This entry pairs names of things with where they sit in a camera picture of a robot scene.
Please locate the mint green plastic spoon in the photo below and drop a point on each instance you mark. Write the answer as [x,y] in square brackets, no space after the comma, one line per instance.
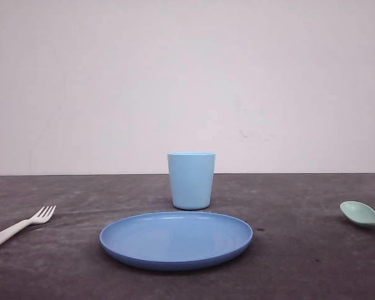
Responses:
[358,213]

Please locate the white plastic fork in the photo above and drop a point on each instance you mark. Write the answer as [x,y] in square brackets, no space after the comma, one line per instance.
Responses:
[40,217]

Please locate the light blue plastic cup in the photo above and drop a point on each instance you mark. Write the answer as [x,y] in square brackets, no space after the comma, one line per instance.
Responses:
[191,179]

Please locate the blue plastic plate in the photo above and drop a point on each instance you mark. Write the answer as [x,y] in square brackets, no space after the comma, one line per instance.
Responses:
[176,240]

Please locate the dark grey table cloth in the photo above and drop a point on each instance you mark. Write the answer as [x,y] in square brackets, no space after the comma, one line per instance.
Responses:
[303,247]

